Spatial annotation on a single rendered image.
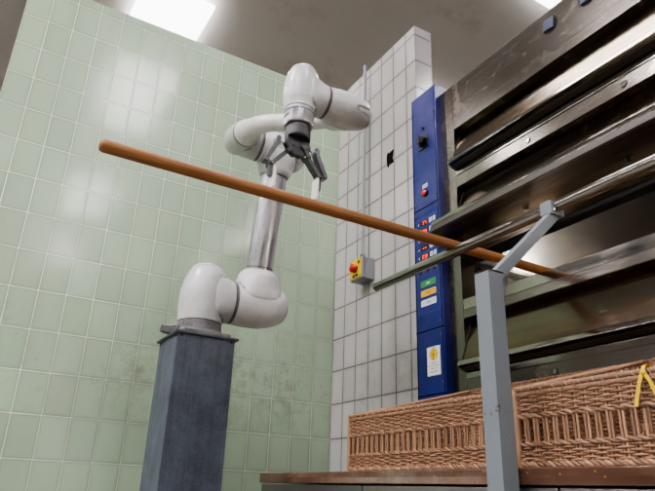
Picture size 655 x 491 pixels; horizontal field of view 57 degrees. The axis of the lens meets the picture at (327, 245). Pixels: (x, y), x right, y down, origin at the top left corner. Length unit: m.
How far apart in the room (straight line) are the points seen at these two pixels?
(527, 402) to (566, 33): 1.36
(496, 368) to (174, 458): 1.12
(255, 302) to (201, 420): 0.45
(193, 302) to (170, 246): 0.63
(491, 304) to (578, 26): 1.23
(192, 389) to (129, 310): 0.66
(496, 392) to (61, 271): 1.83
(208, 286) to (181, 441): 0.51
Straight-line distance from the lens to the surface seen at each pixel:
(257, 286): 2.18
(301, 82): 1.82
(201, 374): 2.03
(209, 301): 2.11
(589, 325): 1.82
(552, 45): 2.28
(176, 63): 3.14
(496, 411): 1.18
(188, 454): 2.00
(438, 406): 1.47
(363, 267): 2.67
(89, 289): 2.56
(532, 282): 1.99
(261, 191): 1.44
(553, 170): 1.85
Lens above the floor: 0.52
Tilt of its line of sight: 22 degrees up
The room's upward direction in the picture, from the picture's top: 2 degrees clockwise
